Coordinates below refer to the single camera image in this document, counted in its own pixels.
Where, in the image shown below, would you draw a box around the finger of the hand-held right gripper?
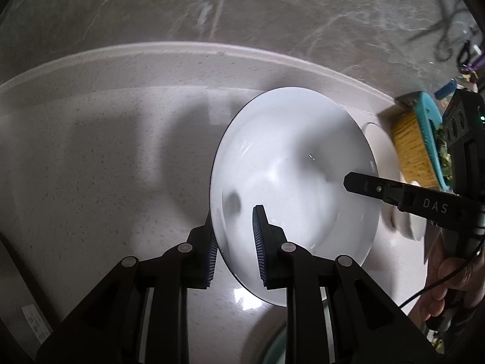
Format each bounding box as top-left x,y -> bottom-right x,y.
343,172 -> 485,233

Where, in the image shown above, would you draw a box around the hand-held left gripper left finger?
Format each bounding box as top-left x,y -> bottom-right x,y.
38,210 -> 219,364

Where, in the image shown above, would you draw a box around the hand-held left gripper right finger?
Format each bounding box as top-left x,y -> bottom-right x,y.
252,205 -> 438,364

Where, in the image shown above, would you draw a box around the small white bowl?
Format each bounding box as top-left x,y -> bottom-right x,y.
363,121 -> 429,242

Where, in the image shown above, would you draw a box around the large white bowl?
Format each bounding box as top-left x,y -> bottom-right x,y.
209,87 -> 380,307

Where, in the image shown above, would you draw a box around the teal floral plate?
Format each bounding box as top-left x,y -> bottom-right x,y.
261,320 -> 289,364

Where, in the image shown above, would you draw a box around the person's right hand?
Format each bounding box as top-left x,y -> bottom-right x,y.
419,235 -> 485,323

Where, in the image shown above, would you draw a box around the green leafy vegetables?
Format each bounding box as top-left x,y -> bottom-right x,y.
436,125 -> 454,183

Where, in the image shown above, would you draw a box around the teal plastic colander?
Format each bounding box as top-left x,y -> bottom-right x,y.
412,91 -> 454,191

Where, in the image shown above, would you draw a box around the yellow plastic basket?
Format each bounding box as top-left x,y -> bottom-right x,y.
390,108 -> 440,189

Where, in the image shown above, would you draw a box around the blue utensil cup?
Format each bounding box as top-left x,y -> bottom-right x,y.
434,81 -> 456,99

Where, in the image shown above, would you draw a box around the purple peeler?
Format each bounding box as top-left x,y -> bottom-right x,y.
460,41 -> 484,81

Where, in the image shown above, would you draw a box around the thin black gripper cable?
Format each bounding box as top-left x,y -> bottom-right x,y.
398,243 -> 485,308

